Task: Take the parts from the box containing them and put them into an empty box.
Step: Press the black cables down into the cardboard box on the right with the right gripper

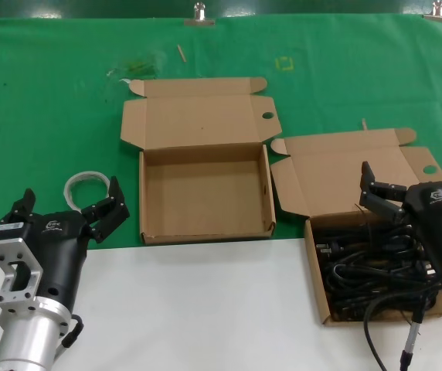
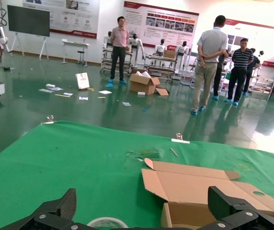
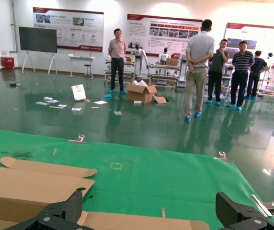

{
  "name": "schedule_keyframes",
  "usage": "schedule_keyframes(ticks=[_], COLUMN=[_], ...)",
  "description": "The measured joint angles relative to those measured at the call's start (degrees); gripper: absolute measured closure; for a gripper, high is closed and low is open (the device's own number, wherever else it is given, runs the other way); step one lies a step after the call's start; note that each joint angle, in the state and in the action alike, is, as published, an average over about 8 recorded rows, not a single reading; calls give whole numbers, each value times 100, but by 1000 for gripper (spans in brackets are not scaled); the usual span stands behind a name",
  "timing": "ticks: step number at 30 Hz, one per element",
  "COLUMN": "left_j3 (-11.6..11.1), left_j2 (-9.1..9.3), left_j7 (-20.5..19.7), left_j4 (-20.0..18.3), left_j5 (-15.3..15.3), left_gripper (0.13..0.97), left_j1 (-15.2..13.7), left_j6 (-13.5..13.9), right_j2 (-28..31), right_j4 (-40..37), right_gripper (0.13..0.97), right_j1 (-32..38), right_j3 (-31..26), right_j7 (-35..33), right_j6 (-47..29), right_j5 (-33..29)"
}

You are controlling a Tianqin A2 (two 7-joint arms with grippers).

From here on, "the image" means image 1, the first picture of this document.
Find black power cable bundle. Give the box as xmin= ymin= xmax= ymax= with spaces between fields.
xmin=325 ymin=264 xmax=442 ymax=322

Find clear plastic wrapper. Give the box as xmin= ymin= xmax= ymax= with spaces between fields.
xmin=104 ymin=52 xmax=168 ymax=84

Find green table cloth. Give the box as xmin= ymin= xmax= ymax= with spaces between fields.
xmin=0 ymin=13 xmax=442 ymax=259

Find black power cable with plug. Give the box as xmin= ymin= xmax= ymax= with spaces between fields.
xmin=315 ymin=220 xmax=427 ymax=271

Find cardboard box with plain lid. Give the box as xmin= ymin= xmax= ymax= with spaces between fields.
xmin=119 ymin=76 xmax=282 ymax=246

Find cardboard box holding cable pile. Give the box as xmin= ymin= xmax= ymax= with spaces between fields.
xmin=270 ymin=128 xmax=442 ymax=328

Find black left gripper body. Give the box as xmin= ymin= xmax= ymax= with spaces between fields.
xmin=0 ymin=210 xmax=91 ymax=311

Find black left wrist cable loop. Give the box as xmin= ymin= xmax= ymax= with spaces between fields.
xmin=60 ymin=313 xmax=85 ymax=351

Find metal binder clip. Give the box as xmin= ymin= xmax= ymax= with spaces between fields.
xmin=184 ymin=2 xmax=216 ymax=27
xmin=423 ymin=0 xmax=442 ymax=23

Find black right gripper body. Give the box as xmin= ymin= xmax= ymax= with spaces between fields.
xmin=403 ymin=179 xmax=442 ymax=286

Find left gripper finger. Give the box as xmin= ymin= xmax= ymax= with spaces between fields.
xmin=80 ymin=175 xmax=131 ymax=244
xmin=9 ymin=188 xmax=38 ymax=224

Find silver left wrist bracket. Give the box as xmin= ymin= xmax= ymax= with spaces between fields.
xmin=0 ymin=237 xmax=45 ymax=315

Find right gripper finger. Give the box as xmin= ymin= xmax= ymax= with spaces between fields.
xmin=359 ymin=161 xmax=408 ymax=223

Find white double-sided tape roll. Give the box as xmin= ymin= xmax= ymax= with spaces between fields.
xmin=63 ymin=169 xmax=111 ymax=212

